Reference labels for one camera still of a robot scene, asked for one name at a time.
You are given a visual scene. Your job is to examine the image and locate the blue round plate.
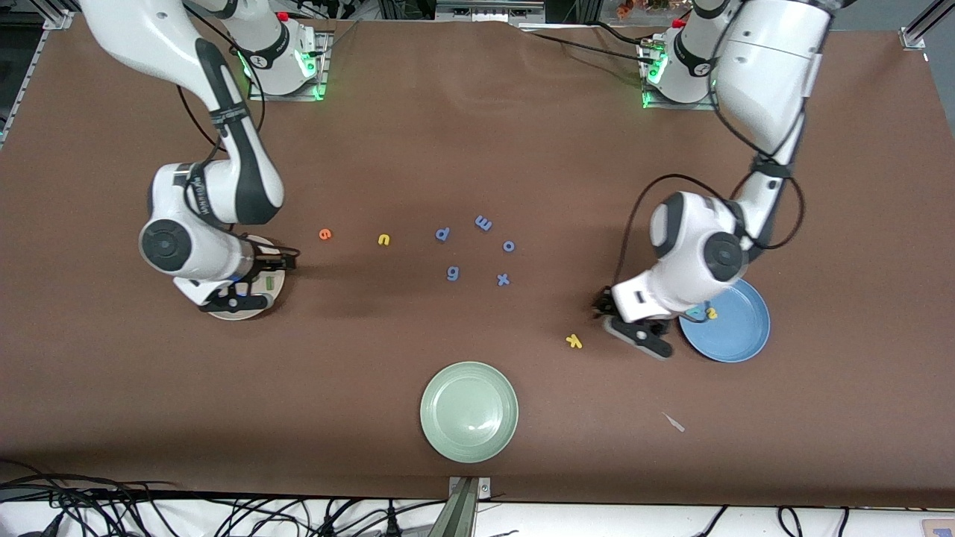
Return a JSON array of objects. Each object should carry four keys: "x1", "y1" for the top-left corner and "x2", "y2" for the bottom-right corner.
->
[{"x1": 678, "y1": 277, "x2": 771, "y2": 364}]

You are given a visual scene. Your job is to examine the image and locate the black cable behind base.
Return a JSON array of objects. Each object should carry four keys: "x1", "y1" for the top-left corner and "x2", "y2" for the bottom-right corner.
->
[{"x1": 511, "y1": 21, "x2": 657, "y2": 66}]

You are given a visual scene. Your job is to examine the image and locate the pale green round plate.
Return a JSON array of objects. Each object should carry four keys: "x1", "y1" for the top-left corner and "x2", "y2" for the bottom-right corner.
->
[{"x1": 420, "y1": 361, "x2": 519, "y2": 464}]

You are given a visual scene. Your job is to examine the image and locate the beige brown round plate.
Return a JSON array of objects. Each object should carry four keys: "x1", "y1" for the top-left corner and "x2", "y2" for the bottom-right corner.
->
[{"x1": 209, "y1": 235, "x2": 287, "y2": 321}]

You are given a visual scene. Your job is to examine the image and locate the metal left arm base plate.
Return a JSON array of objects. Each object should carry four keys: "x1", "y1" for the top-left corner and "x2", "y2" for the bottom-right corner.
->
[{"x1": 642, "y1": 41, "x2": 721, "y2": 111}]

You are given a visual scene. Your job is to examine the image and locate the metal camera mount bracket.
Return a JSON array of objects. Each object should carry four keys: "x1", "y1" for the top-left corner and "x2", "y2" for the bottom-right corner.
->
[{"x1": 445, "y1": 476, "x2": 493, "y2": 537}]

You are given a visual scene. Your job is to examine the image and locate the dark metal frame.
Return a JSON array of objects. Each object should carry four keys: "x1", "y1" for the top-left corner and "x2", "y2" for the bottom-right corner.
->
[{"x1": 377, "y1": 0, "x2": 590, "y2": 23}]

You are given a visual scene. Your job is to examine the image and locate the brown table cover sheet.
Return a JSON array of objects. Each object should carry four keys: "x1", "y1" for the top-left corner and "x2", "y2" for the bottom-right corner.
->
[{"x1": 0, "y1": 13, "x2": 955, "y2": 508}]

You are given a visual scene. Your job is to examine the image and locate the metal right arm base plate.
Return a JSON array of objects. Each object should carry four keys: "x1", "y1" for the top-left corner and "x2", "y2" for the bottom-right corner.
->
[{"x1": 248, "y1": 30, "x2": 329, "y2": 101}]

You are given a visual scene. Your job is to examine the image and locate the aluminium profile rail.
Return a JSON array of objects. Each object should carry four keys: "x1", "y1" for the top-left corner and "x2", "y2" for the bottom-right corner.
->
[
  {"x1": 0, "y1": 11, "x2": 79, "y2": 146},
  {"x1": 899, "y1": 0, "x2": 955, "y2": 51}
]

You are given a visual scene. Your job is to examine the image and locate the tangled black cables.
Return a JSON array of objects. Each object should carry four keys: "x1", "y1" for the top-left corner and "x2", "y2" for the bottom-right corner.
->
[{"x1": 0, "y1": 459, "x2": 448, "y2": 537}]

